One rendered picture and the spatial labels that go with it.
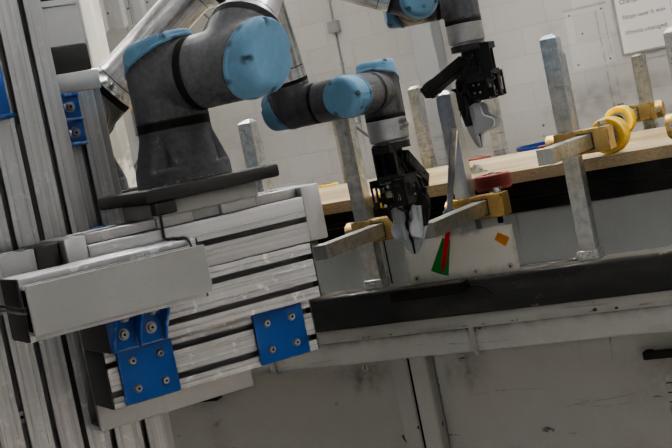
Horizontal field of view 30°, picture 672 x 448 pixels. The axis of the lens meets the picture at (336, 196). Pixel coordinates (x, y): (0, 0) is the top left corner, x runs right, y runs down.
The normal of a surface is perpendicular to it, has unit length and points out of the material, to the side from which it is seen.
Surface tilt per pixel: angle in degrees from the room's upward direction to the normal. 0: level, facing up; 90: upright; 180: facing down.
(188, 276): 90
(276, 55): 96
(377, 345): 90
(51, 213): 90
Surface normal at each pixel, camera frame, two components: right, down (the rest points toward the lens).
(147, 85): -0.48, 0.15
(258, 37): 0.83, -0.04
